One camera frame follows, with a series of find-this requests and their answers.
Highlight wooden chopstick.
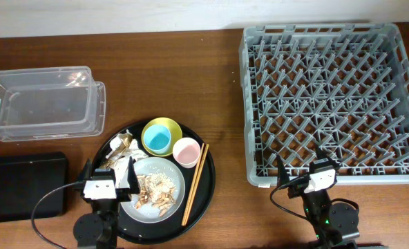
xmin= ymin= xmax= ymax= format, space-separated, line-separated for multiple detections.
xmin=182 ymin=143 xmax=209 ymax=226
xmin=181 ymin=143 xmax=205 ymax=226

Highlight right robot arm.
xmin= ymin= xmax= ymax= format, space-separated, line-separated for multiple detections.
xmin=270 ymin=147 xmax=359 ymax=248

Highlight grey plate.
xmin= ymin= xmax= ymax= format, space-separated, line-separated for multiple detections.
xmin=121 ymin=157 xmax=186 ymax=223

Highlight yellow bowl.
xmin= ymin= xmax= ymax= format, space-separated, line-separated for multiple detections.
xmin=141 ymin=118 xmax=182 ymax=157

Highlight clear plastic bin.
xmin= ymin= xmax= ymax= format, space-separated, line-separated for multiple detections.
xmin=0 ymin=66 xmax=106 ymax=142

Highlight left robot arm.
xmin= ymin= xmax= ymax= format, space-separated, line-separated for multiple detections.
xmin=73 ymin=159 xmax=140 ymax=248

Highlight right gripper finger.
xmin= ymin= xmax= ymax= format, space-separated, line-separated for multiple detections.
xmin=316 ymin=147 xmax=341 ymax=169
xmin=276 ymin=156 xmax=290 ymax=189

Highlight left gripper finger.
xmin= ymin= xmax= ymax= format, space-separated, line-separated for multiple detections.
xmin=76 ymin=159 xmax=92 ymax=182
xmin=127 ymin=157 xmax=140 ymax=194

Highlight black rectangular bin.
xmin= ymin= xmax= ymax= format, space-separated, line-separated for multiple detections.
xmin=0 ymin=152 xmax=68 ymax=223

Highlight pink cup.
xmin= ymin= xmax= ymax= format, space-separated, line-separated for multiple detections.
xmin=173 ymin=138 xmax=200 ymax=168

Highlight white tissue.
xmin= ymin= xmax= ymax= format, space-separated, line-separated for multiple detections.
xmin=109 ymin=130 xmax=149 ymax=180

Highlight round black tray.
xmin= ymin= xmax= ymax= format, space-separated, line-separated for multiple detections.
xmin=92 ymin=119 xmax=216 ymax=245

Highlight blue cup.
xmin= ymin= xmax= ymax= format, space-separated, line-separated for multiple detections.
xmin=143 ymin=124 xmax=171 ymax=155

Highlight gold foil wrapper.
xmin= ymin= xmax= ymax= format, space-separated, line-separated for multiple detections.
xmin=99 ymin=133 xmax=133 ymax=169

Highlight grey dishwasher rack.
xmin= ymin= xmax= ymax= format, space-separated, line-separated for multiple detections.
xmin=239 ymin=24 xmax=409 ymax=188

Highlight food scraps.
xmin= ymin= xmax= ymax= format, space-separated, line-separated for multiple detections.
xmin=134 ymin=173 xmax=176 ymax=217

